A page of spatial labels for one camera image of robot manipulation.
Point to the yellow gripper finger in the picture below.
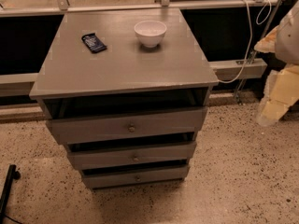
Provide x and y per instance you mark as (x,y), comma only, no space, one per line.
(267,44)
(281,91)

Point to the grey top drawer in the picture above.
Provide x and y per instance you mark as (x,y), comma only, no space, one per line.
(112,127)

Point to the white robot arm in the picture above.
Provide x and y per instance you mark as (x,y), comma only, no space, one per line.
(287,43)

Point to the grey middle drawer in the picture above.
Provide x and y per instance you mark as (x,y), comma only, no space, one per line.
(120,156)

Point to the grey wooden drawer cabinet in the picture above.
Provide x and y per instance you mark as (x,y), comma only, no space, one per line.
(125,93)

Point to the thin metal pole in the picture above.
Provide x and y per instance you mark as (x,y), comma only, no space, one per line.
(249,60)

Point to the white ceramic bowl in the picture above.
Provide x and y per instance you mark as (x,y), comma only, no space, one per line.
(150,33)

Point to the dark blue snack packet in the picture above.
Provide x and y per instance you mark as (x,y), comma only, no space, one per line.
(93,43)

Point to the black stand leg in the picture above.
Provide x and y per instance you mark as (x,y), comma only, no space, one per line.
(12,174)

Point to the metal rail frame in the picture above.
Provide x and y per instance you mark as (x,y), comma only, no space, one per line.
(42,54)

